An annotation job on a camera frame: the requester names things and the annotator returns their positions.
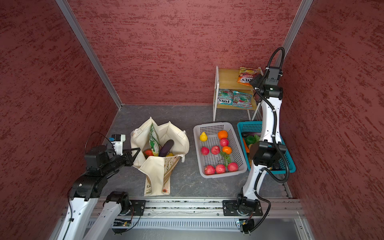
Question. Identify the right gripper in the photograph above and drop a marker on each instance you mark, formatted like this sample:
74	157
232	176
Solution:
256	80

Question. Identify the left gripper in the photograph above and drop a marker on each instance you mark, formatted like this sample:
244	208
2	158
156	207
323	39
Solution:
127	154

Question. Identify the red tomato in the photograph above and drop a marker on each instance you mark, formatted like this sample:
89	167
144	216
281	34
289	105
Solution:
148	153

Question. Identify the green Fox's candy bag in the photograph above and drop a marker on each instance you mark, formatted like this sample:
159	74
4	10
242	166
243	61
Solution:
154	142

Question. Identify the orange Fox's candy bag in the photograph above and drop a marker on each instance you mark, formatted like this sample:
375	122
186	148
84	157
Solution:
247	74

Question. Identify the purple eggplant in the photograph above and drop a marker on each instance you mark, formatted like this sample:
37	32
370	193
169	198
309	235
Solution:
166	148

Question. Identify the cream canvas tote bag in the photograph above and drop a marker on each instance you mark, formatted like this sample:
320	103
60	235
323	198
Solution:
158	170

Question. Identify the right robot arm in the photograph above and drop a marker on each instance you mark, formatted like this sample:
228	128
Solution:
269	148

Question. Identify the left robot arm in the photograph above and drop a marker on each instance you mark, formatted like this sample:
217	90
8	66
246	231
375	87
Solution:
102	164

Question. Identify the red-green Fox's candy bag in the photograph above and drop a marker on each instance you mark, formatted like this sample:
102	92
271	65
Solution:
242	100

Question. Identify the white wooden two-tier shelf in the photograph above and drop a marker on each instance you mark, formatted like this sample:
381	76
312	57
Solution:
227	79

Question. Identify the teal plastic basket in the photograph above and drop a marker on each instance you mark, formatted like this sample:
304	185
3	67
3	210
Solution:
255	127

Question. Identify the green bell pepper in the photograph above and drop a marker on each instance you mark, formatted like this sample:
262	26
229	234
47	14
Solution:
249	140

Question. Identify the orange fruit back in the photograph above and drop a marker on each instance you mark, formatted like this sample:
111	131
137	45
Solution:
222	134

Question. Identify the orange carrot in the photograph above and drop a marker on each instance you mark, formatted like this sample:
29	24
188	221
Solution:
246	147

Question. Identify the yellow pear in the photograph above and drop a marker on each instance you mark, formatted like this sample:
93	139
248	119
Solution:
203	137

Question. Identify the red apple back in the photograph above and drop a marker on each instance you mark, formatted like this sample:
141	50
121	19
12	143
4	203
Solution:
224	142

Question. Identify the red apple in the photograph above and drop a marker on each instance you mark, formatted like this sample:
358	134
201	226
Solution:
233	167
220	169
205	151
224	142
215	150
209	170

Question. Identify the red apple middle left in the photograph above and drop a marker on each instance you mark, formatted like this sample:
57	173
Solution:
205	151

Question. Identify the small orange tangerine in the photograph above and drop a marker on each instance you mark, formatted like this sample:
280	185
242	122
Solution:
227	150

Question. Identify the red apple front left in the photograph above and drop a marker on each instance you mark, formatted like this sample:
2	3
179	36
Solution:
209	170

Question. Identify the green leafy sprig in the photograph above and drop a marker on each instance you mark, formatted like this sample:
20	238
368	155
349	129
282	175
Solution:
226	158

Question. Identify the white plastic basket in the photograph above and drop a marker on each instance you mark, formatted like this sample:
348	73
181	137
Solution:
212	129

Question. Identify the red apple front right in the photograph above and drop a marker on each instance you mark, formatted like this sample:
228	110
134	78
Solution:
233	167

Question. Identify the red apple front middle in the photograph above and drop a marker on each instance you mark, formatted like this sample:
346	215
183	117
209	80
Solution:
220	169

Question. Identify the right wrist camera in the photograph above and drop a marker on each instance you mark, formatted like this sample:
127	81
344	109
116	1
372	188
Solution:
274	73

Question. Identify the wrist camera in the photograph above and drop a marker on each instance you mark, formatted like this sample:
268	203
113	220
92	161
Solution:
274	73
117	141

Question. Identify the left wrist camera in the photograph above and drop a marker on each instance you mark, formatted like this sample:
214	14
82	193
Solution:
117	141

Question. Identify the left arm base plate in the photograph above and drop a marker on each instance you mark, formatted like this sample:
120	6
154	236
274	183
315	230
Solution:
133	208

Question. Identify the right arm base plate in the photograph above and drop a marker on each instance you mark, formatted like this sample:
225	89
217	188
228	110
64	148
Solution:
233	208

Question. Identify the aluminium mounting rail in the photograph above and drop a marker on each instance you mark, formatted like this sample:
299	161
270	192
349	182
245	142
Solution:
212	208

